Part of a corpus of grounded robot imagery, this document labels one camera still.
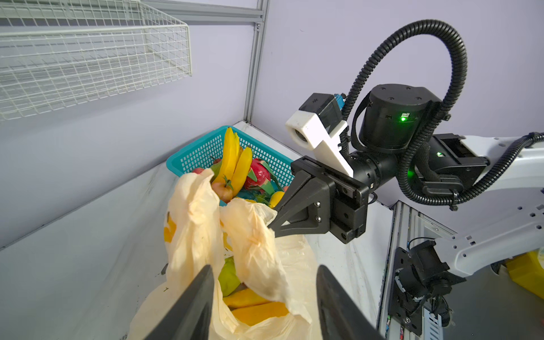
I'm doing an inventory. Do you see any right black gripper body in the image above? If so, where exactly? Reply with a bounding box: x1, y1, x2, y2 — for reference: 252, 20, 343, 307
293, 154, 398, 244

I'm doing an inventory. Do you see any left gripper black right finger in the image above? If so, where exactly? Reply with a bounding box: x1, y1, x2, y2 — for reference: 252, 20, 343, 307
316, 265, 384, 340

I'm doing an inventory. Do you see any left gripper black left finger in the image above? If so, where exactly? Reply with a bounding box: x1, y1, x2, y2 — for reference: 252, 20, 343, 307
144, 264, 214, 340

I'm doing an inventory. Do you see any green fake pear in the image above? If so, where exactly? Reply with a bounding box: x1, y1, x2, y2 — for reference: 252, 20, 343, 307
218, 256, 241, 297

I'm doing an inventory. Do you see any white wire wall basket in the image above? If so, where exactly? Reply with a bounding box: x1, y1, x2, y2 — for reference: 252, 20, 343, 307
1, 1, 193, 121

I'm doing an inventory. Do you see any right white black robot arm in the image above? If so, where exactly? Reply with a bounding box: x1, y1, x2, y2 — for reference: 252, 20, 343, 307
270, 82, 543, 334

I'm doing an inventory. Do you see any red yellow fake apple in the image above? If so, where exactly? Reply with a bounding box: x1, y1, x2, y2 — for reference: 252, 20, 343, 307
212, 180, 235, 203

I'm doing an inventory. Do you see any cream banana print plastic bag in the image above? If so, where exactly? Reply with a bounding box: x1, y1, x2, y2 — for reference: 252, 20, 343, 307
128, 170, 322, 339

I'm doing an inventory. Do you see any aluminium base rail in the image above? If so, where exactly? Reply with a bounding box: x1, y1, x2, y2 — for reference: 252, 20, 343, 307
375, 200, 460, 340

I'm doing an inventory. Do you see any pink green fake dragon fruit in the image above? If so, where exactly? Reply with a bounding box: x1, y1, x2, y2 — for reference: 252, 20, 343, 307
243, 159, 276, 196

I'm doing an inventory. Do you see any small yellow fake banana bunch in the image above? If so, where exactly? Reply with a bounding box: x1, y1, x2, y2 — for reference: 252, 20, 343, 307
211, 127, 253, 197

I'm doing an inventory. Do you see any large yellow fake banana bunch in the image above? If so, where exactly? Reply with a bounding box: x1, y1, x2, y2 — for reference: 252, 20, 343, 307
223, 288, 289, 326

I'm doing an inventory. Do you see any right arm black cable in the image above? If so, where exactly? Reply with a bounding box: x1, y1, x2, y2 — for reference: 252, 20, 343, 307
339, 18, 544, 207

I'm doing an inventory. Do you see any teal plastic fruit basket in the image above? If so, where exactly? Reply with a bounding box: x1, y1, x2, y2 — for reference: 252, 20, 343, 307
167, 126, 293, 208

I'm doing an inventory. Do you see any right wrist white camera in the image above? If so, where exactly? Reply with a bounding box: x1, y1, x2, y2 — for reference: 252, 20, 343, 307
286, 93, 354, 177

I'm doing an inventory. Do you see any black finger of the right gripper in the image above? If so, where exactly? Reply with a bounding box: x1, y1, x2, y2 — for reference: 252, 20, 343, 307
269, 171, 335, 237

